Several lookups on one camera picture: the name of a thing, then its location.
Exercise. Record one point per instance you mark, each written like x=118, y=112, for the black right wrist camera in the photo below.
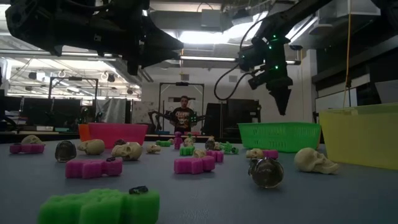
x=258, y=79

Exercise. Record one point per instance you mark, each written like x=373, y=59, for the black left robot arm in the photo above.
x=37, y=25

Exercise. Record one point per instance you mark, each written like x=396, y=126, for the person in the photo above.
x=183, y=118

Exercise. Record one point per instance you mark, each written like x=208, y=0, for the black gantry frame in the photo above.
x=182, y=83

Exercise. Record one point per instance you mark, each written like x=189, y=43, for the cream plastic skull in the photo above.
x=171, y=141
x=31, y=140
x=255, y=153
x=127, y=151
x=199, y=153
x=311, y=160
x=188, y=142
x=153, y=148
x=217, y=146
x=93, y=147

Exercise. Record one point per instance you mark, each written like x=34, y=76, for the green rectangular basket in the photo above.
x=280, y=137

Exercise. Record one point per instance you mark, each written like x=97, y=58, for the ceiling tube light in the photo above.
x=205, y=58

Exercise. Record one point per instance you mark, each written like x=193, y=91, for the green foam skeleton figure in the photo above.
x=186, y=151
x=163, y=143
x=190, y=136
x=93, y=208
x=229, y=148

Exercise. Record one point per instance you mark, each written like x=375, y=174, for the blue-grey table mat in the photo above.
x=311, y=199

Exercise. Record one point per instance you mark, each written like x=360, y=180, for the black equipment cabinet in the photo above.
x=236, y=118

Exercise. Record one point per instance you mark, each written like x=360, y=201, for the pink foam skeleton figure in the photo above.
x=271, y=154
x=90, y=169
x=178, y=141
x=216, y=156
x=192, y=165
x=26, y=148

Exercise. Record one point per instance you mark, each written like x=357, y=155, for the orange round bowl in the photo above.
x=83, y=133

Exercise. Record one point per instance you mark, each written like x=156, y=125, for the pink round bowl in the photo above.
x=118, y=133

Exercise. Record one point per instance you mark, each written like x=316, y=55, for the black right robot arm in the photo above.
x=298, y=15

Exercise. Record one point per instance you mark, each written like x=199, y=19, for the grey fabric cover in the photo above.
x=113, y=110

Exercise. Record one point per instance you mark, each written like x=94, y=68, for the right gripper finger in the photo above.
x=281, y=99

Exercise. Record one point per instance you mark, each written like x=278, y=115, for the yellow rectangular bin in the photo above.
x=360, y=137

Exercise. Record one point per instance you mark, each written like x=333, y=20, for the grey ceiling box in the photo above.
x=211, y=18

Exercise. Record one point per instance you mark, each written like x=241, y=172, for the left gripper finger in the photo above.
x=161, y=43

